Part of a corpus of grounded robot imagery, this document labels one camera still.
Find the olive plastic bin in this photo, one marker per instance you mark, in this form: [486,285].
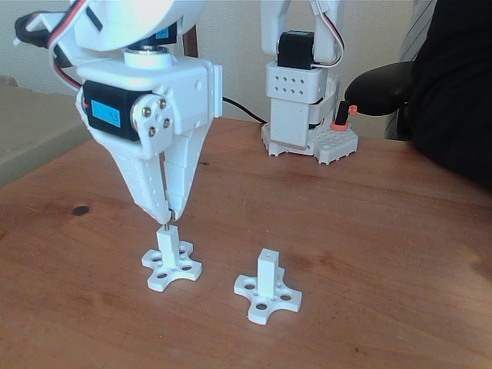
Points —
[34,127]

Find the black chair armrest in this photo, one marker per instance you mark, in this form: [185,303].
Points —
[378,88]

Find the small metal screw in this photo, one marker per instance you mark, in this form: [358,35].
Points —
[168,227]

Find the white cross-base peg stand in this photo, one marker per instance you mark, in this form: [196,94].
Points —
[267,273]
[169,246]

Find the black webcam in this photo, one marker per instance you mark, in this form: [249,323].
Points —
[30,36]

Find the orange black table clamp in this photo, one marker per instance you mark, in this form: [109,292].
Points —
[341,115]

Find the brown wooden post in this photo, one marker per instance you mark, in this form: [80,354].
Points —
[190,42]

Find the person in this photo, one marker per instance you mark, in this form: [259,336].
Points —
[453,96]

